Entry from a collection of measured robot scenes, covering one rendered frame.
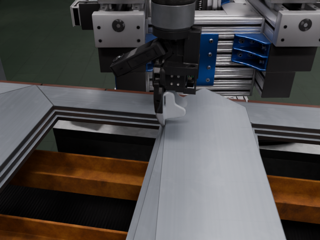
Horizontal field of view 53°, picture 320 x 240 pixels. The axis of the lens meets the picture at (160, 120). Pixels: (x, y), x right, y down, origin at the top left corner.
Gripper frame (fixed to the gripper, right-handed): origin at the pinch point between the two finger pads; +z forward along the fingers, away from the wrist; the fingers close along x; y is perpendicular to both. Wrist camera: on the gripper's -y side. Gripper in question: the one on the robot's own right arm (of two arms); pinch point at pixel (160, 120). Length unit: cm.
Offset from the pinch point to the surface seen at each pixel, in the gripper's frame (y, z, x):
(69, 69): -115, 86, 196
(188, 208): 8.2, 0.7, -22.2
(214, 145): 11.5, 0.7, -5.9
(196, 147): 8.2, 0.7, -7.1
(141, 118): -4.5, 1.8, 2.5
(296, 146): 34.7, 16.9, 18.9
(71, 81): -105, 86, 174
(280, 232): 21.3, 0.6, -24.4
